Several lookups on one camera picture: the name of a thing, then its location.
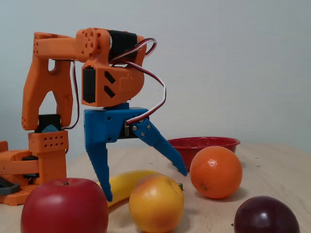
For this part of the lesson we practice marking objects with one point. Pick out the red speckled enamel bowl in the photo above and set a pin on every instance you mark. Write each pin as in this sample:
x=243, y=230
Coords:
x=187, y=150

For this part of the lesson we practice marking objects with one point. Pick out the red toy apple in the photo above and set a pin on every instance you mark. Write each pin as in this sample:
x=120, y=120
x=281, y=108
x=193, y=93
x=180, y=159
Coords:
x=63, y=208

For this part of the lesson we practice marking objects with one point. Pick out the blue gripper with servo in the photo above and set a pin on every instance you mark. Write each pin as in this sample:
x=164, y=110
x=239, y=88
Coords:
x=104, y=124

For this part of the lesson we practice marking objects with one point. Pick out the yellow toy banana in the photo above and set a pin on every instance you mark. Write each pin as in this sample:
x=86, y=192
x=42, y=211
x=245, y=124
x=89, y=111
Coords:
x=124, y=182

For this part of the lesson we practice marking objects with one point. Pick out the yellow orange toy peach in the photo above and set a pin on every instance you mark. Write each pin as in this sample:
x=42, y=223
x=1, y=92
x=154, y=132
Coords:
x=155, y=204

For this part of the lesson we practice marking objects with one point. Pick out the dark purple toy plum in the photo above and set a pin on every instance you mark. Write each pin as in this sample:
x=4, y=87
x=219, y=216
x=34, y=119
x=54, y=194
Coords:
x=264, y=216

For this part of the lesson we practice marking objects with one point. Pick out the dark grey table clamp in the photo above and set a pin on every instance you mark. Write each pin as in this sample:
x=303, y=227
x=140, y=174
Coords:
x=12, y=189

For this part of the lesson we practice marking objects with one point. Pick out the orange toy orange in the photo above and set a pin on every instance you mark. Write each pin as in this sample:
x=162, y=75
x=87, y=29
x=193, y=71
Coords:
x=216, y=170

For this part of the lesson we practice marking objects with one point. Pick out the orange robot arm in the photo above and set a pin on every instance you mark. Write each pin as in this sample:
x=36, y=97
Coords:
x=43, y=80

